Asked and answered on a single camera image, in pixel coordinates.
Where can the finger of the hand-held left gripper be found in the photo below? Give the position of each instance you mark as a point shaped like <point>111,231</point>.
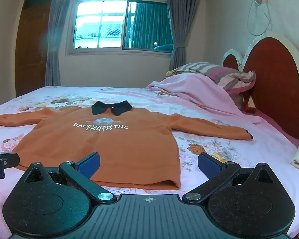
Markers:
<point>5,159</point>

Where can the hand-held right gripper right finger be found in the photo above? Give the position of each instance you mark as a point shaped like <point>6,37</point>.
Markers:
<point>209,166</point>

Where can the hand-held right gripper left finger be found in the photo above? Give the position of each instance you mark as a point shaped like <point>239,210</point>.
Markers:
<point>90,166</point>

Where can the orange sweater black collar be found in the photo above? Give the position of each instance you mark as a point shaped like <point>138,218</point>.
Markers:
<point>114,149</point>

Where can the bed with floral sheet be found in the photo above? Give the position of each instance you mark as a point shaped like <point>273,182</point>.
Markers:
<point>214,134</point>

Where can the pink blanket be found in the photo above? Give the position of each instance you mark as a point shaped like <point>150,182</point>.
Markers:
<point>189,92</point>

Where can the striped pink grey pillow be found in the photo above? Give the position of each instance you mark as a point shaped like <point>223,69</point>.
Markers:
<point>214,71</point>

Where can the colourful floral pillow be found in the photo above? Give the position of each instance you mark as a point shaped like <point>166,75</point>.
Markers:
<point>171,73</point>

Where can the brown wooden door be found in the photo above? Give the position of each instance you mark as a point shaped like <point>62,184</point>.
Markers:
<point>31,44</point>

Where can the grey curtain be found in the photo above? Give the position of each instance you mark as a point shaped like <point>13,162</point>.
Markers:
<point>56,29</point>
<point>177,25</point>

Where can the window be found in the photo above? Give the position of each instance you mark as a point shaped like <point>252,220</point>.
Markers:
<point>109,17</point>

